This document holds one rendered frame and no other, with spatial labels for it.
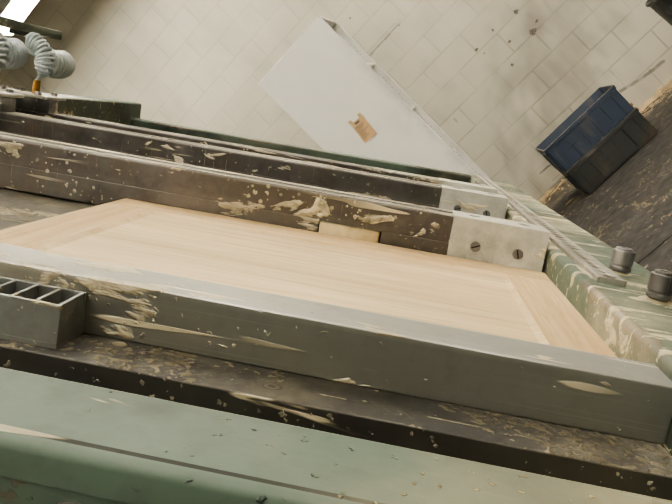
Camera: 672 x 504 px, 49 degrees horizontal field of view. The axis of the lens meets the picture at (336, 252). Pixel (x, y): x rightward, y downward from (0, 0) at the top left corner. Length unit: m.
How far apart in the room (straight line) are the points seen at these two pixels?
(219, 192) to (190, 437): 0.73
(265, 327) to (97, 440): 0.24
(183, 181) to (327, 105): 3.84
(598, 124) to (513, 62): 1.22
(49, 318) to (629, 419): 0.38
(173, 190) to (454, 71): 5.22
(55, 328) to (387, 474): 0.28
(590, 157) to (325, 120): 1.75
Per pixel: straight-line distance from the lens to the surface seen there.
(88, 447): 0.28
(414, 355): 0.50
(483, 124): 6.16
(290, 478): 0.28
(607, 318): 0.71
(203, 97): 6.54
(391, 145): 4.79
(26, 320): 0.52
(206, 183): 1.01
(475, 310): 0.72
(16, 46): 1.71
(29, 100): 1.82
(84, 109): 2.20
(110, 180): 1.06
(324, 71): 4.83
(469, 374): 0.51
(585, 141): 5.18
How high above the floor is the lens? 1.14
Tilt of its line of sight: 3 degrees down
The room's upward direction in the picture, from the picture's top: 45 degrees counter-clockwise
